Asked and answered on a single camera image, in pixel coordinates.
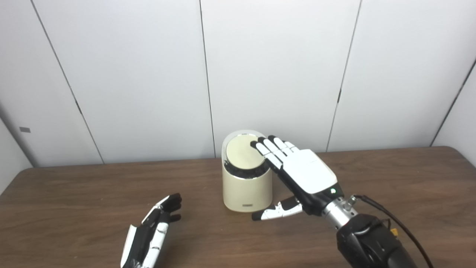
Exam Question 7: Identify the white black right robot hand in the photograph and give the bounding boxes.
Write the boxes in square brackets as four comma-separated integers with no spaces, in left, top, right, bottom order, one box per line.
[251,135,344,221]

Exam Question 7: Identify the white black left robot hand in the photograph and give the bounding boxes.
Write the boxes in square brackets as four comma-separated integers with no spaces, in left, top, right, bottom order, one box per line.
[120,193,183,268]

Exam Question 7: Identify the cream round bin lid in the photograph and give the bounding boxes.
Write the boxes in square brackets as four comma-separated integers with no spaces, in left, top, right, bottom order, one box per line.
[226,135,265,170]

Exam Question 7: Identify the black bin liner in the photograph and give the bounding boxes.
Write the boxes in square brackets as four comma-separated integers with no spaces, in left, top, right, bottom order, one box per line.
[223,160,271,179]

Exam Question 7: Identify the cream-colored round bin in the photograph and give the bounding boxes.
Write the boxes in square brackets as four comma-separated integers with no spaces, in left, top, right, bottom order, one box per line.
[222,130,273,213]

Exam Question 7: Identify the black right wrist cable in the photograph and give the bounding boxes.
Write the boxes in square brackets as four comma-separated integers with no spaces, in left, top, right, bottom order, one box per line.
[346,194,434,268]

